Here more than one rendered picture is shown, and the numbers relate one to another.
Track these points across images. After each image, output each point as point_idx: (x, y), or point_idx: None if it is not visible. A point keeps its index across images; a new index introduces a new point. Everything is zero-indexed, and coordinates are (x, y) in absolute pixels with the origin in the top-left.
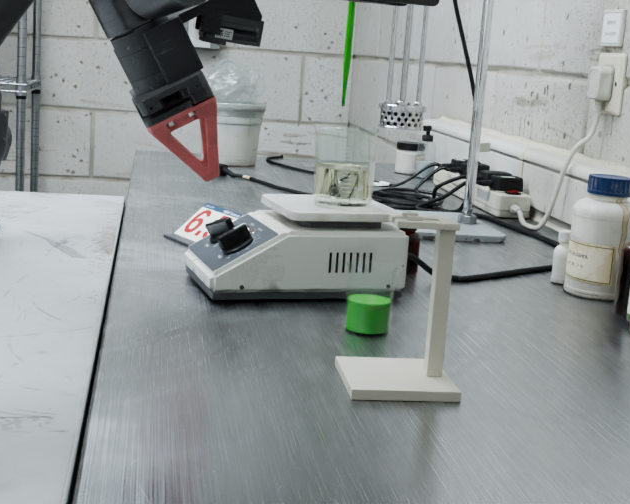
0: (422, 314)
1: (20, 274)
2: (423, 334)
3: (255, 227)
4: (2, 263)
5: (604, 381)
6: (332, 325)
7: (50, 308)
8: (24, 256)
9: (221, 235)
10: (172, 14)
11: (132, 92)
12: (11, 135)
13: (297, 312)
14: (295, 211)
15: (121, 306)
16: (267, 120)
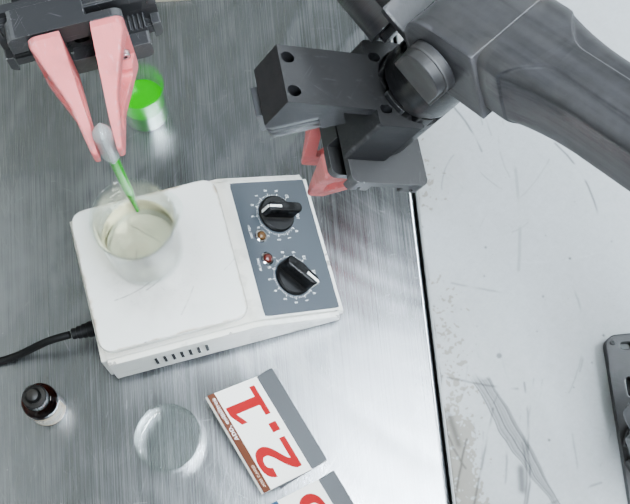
0: (74, 185)
1: (526, 269)
2: (90, 108)
3: (255, 247)
4: (562, 321)
5: None
6: (179, 123)
7: (459, 132)
8: (548, 369)
9: (296, 206)
10: (375, 90)
11: (419, 154)
12: (628, 436)
13: (211, 166)
14: (209, 183)
15: None
16: None
